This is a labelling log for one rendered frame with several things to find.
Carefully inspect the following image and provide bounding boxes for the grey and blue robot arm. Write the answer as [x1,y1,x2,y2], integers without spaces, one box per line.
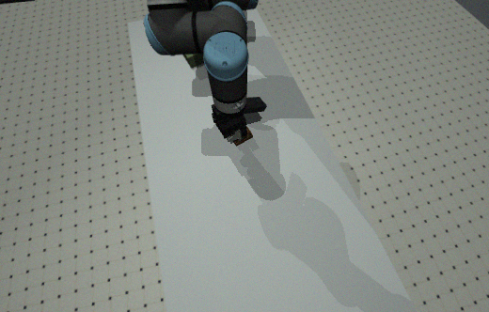
[144,0,267,115]

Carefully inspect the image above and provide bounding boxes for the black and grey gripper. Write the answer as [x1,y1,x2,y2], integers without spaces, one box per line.
[212,104,247,142]

